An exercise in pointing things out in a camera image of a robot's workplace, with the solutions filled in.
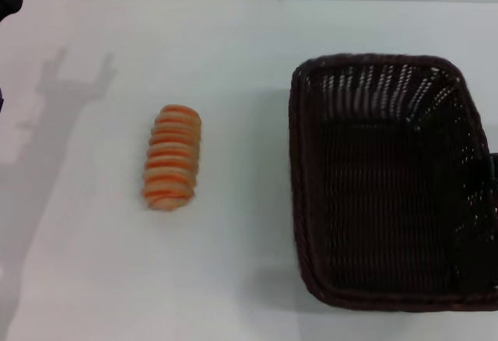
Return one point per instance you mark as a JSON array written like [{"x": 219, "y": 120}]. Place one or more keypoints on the orange striped bread loaf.
[{"x": 172, "y": 158}]

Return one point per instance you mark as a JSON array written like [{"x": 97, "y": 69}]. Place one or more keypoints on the dark brown woven basket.
[{"x": 381, "y": 193}]

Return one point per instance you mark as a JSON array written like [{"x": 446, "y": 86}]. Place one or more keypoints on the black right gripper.
[{"x": 494, "y": 166}]

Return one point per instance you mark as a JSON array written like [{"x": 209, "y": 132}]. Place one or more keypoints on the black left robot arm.
[{"x": 1, "y": 99}]

